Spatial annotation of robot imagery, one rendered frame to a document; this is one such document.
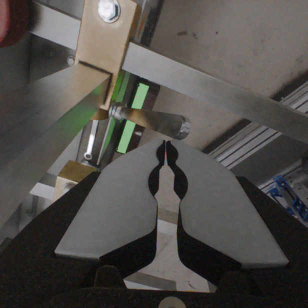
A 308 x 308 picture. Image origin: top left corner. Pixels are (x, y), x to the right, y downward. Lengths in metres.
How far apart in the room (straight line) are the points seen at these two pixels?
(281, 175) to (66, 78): 1.15
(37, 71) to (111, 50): 0.35
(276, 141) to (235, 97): 0.87
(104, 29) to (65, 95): 0.11
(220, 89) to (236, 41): 0.90
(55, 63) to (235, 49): 0.84
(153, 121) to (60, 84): 0.08
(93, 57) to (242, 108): 0.18
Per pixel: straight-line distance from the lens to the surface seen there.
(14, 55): 0.53
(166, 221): 0.40
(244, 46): 1.18
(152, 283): 0.63
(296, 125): 0.33
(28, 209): 0.84
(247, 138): 1.06
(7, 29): 0.26
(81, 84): 0.20
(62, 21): 0.28
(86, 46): 0.26
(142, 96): 0.43
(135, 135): 0.47
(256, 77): 1.23
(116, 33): 0.25
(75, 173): 0.37
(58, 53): 0.55
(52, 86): 0.18
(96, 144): 0.50
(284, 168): 1.25
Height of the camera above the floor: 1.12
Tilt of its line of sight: 60 degrees down
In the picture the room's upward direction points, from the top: 175 degrees counter-clockwise
